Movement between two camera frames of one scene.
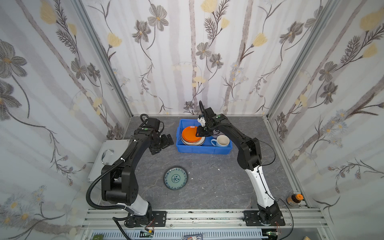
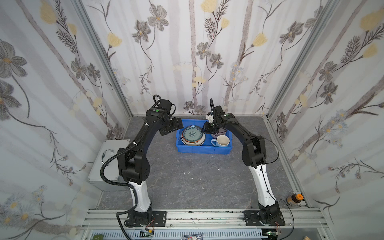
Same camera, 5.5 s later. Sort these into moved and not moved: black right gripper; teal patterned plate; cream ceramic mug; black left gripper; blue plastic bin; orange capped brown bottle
Moved: black left gripper; teal patterned plate
Not moved: cream ceramic mug; orange capped brown bottle; black right gripper; blue plastic bin
